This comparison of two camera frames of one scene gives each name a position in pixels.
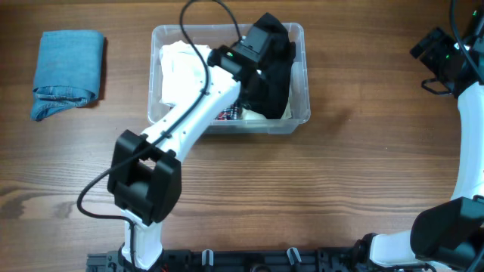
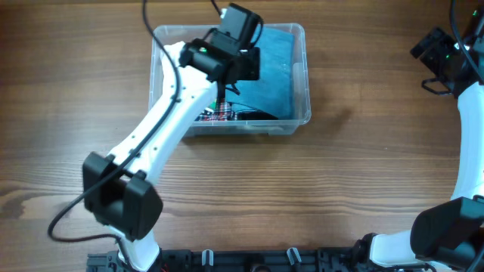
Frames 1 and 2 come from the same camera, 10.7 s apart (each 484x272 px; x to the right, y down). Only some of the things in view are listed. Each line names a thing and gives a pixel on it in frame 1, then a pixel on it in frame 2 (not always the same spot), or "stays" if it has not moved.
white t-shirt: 182,71 stays
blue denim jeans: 68,70 → 271,92
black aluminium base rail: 258,260 stays
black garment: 267,92 → 245,115
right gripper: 429,58 stays
